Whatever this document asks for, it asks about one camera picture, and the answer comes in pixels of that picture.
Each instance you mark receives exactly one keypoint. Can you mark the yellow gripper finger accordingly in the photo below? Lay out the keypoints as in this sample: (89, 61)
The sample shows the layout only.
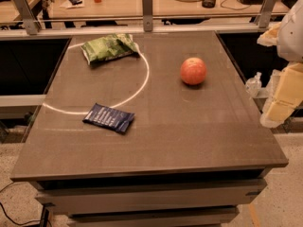
(288, 95)
(269, 37)

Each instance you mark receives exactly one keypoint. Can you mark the red apple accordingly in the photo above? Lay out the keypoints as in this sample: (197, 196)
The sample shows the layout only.
(193, 71)

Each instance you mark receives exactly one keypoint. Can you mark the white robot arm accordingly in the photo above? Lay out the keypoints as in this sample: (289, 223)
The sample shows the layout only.
(287, 36)

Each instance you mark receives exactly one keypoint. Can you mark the blue rxbar wrapper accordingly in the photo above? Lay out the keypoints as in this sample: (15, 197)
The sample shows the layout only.
(109, 118)

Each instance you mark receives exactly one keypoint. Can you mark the clear plastic bottle left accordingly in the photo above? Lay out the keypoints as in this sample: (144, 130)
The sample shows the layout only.
(253, 85)

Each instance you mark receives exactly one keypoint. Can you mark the black mesh pen cup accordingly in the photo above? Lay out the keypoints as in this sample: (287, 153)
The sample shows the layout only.
(209, 4)

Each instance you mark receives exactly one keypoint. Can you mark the white drawer cabinet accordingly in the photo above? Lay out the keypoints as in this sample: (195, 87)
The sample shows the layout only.
(154, 201)

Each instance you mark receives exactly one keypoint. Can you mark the green chip bag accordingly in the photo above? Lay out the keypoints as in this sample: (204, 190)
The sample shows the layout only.
(110, 47)

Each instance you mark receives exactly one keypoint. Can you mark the grey metal rail frame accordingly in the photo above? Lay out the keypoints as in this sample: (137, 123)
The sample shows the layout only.
(130, 14)

